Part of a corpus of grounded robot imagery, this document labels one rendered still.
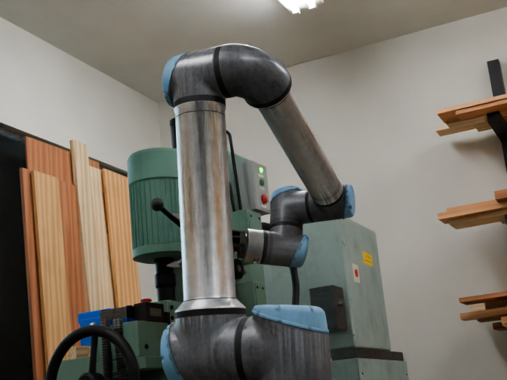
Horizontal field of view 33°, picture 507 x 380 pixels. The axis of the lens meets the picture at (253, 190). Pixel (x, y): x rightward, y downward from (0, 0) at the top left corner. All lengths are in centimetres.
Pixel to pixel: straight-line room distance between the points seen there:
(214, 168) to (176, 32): 281
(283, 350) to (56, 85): 314
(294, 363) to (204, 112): 57
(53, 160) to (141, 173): 191
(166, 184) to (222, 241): 67
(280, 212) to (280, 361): 70
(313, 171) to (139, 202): 57
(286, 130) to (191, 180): 29
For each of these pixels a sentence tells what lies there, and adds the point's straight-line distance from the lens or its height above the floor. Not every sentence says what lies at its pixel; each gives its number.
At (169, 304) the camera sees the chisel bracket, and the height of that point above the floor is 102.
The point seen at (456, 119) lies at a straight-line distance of 427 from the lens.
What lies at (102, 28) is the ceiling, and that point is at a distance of 450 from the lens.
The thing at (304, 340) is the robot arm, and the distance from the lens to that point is 167.
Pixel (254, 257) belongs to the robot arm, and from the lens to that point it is 223.
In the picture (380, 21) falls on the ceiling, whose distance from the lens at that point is 472.
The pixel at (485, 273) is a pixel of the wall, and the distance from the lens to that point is 451.
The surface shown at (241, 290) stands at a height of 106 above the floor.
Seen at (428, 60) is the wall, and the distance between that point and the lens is 484.
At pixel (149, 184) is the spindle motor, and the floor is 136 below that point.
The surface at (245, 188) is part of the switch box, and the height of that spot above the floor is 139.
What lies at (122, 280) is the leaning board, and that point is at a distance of 447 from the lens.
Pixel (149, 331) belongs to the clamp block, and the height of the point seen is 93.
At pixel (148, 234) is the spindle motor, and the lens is 239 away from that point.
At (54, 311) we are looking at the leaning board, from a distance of 397.
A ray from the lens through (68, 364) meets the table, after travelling 242.
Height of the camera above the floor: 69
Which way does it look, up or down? 15 degrees up
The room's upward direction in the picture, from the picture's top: 6 degrees counter-clockwise
